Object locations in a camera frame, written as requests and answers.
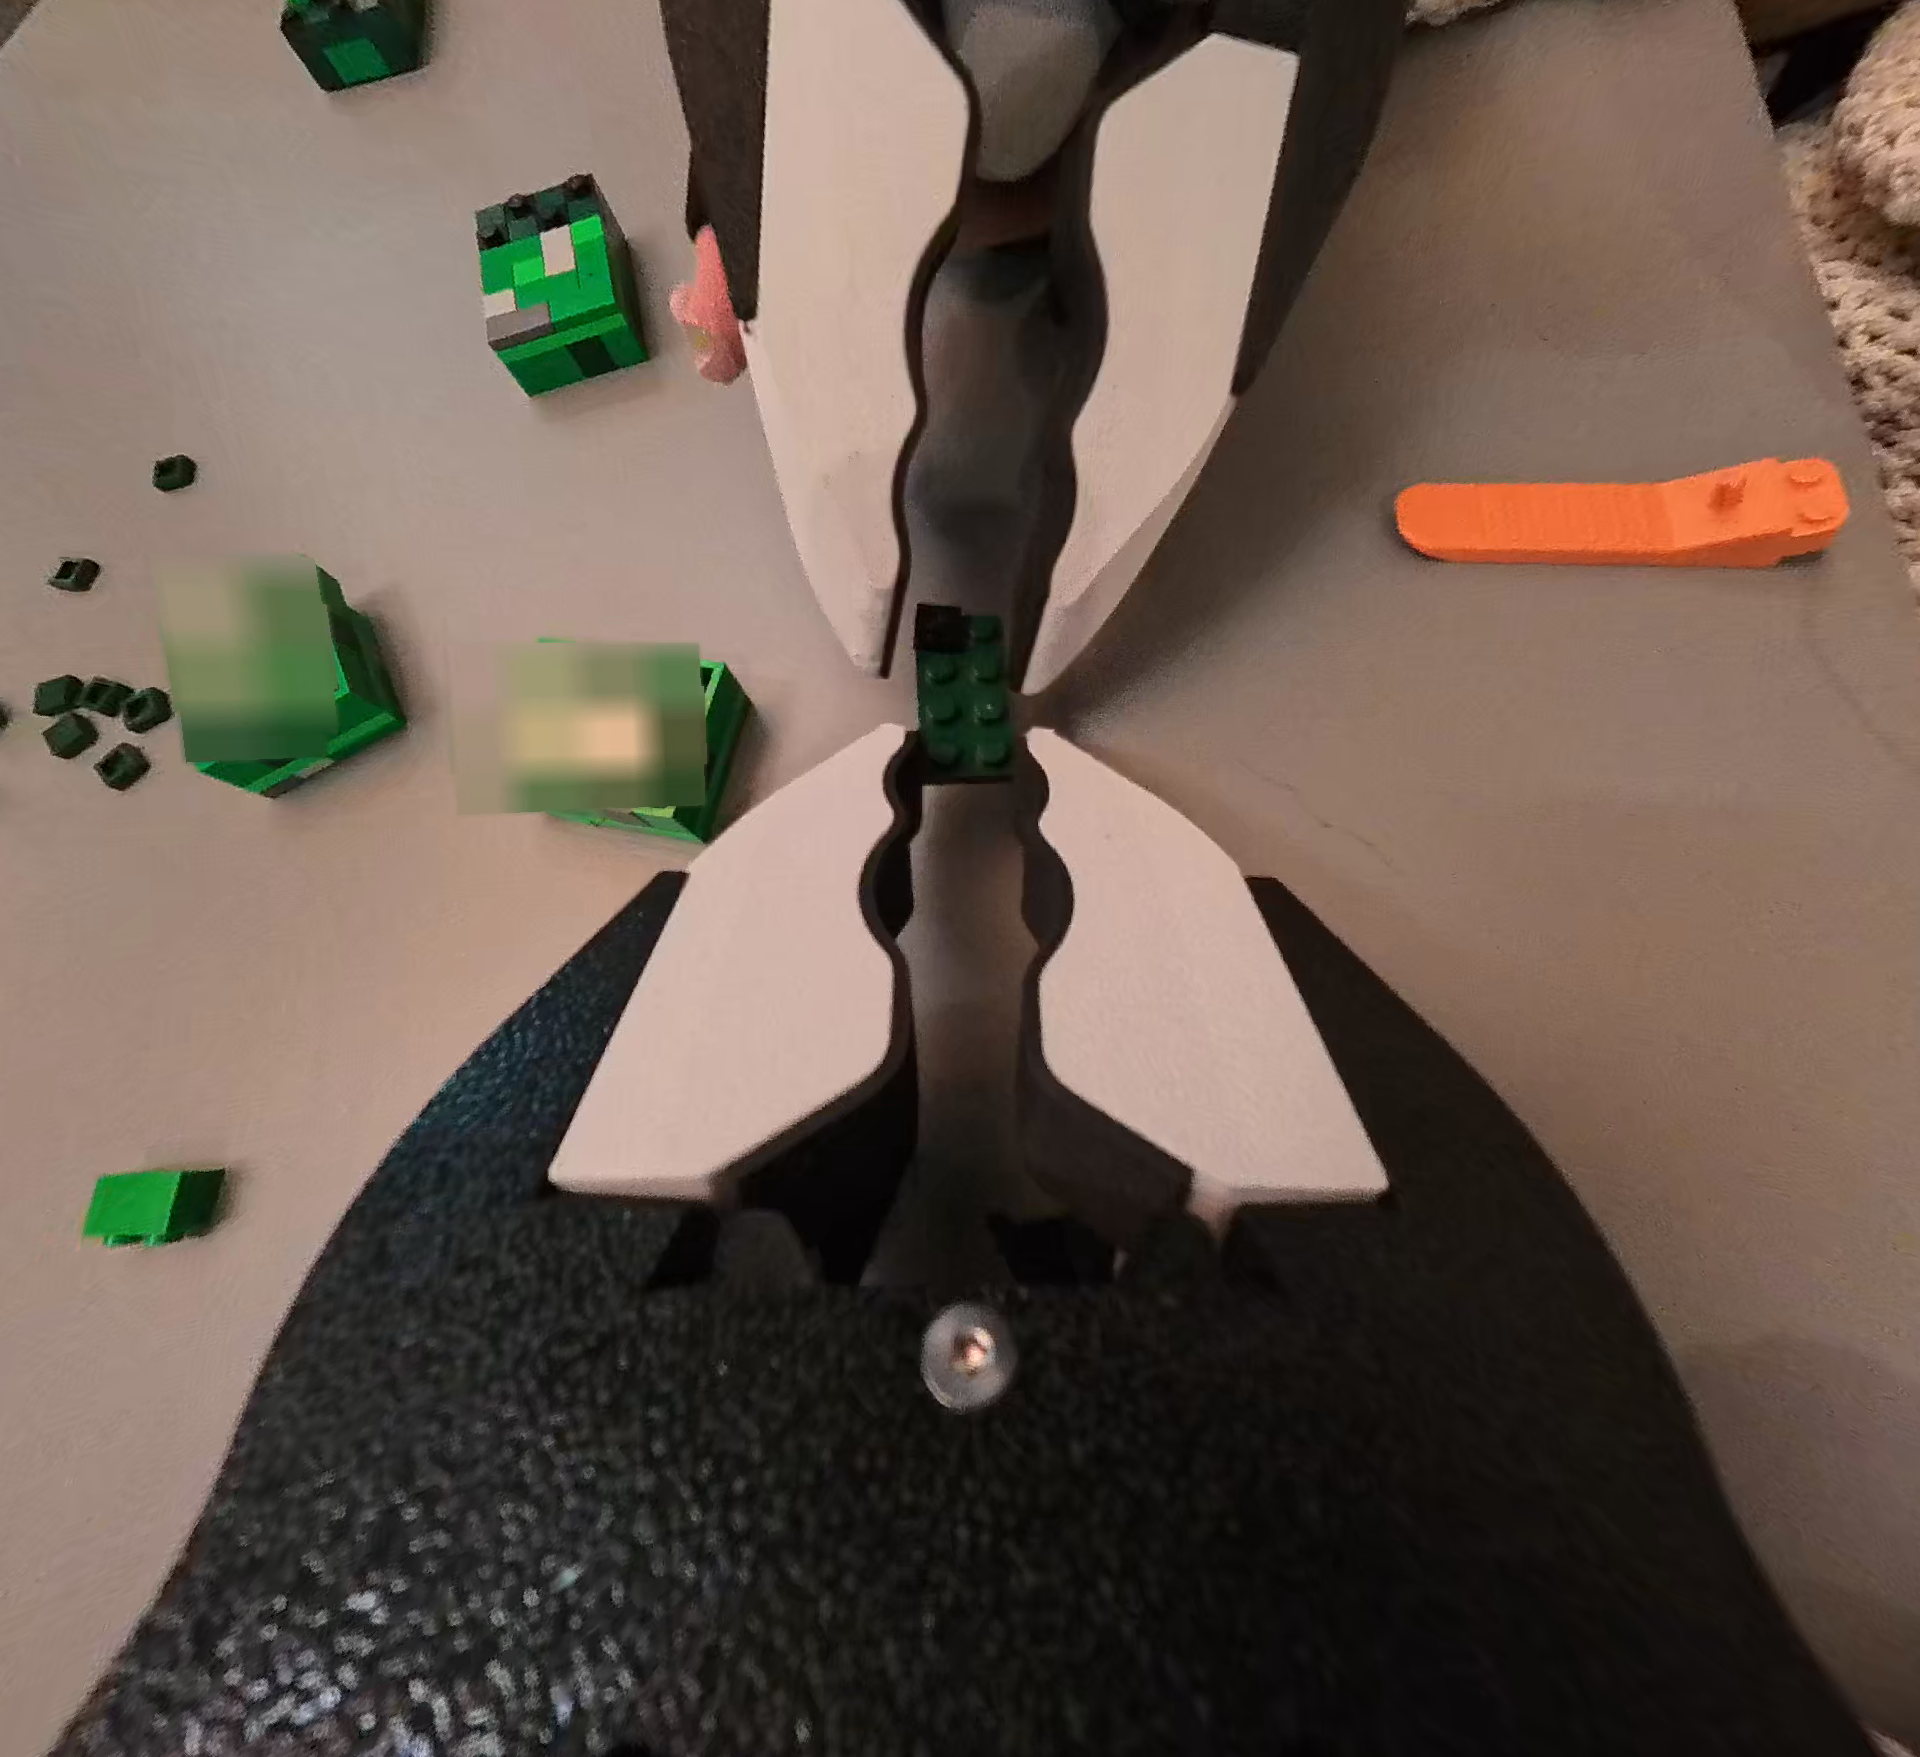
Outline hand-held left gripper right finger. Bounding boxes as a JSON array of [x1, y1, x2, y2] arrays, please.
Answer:
[[1019, 728, 1394, 1225]]

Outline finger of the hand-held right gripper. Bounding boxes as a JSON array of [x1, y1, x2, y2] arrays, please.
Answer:
[[742, 0, 977, 676], [1023, 33, 1304, 696]]

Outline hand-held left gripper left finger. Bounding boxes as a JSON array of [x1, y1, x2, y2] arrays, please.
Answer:
[[547, 727, 922, 1206]]

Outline small green brick assembly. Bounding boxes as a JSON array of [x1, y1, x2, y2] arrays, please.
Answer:
[[475, 174, 655, 400]]

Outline dark green brick plate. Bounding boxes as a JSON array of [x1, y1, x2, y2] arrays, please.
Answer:
[[916, 605, 1020, 788]]

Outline green brick build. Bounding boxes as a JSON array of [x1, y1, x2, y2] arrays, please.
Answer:
[[193, 569, 411, 800]]

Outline person's right hand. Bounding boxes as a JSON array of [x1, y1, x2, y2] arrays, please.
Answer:
[[670, 222, 751, 388]]

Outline green brick cube head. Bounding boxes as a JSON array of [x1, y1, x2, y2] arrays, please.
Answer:
[[279, 0, 431, 97]]

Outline orange brick separator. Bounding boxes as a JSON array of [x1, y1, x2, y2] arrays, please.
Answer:
[[1394, 454, 1853, 572]]

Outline scattered small green bricks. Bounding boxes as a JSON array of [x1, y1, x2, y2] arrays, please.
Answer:
[[0, 452, 229, 1251]]

